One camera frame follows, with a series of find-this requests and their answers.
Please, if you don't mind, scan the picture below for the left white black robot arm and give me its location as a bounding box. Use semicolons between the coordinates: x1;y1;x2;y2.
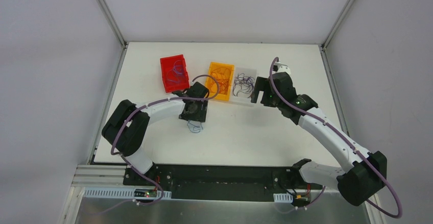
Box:
102;82;210;186

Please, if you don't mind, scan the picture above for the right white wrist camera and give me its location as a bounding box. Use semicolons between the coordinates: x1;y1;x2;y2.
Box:
273;62;291;75

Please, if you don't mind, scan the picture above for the red plastic bin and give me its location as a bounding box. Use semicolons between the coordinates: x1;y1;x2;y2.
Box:
160;55;190;93

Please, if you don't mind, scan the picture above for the right white cable duct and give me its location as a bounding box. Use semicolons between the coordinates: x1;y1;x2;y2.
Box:
273;193;293;203

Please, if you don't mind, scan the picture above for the yellow plastic bin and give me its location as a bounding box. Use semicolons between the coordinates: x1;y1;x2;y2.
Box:
205;62;235;102

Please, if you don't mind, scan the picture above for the orange thin cable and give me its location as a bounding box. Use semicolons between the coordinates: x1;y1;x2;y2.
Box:
209;66;232;93

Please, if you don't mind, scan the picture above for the purple thin cable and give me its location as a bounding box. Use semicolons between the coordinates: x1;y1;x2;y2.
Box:
233;73;256;98

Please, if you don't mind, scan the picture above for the blue thin cable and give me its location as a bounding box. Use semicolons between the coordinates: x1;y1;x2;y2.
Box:
165;60;204;134

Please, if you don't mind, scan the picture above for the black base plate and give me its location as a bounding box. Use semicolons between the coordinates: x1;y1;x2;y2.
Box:
123;164;322;202

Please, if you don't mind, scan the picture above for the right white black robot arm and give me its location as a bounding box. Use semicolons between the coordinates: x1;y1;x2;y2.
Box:
251;72;388;206

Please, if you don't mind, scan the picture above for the white plastic bin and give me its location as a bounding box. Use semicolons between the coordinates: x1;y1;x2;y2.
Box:
229;66;257;107

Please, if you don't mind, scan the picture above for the white cable duct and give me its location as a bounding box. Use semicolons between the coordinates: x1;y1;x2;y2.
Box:
273;193;293;203
83;187;161;200

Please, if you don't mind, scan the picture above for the left white cable duct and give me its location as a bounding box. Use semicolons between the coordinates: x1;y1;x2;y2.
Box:
83;187;161;200

